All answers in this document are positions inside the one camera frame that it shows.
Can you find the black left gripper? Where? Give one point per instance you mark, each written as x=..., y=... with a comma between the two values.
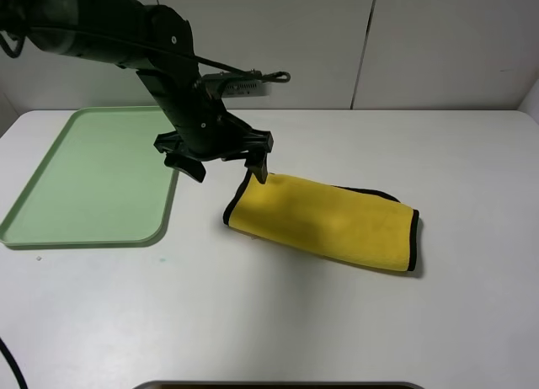
x=203, y=129

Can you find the yellow towel with black trim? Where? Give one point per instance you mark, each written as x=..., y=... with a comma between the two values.
x=363, y=227

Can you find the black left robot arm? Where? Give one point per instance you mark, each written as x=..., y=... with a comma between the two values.
x=157, y=43

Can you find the light green plastic tray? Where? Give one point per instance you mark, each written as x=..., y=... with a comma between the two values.
x=101, y=184

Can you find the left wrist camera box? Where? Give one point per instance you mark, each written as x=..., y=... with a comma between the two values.
x=240, y=86

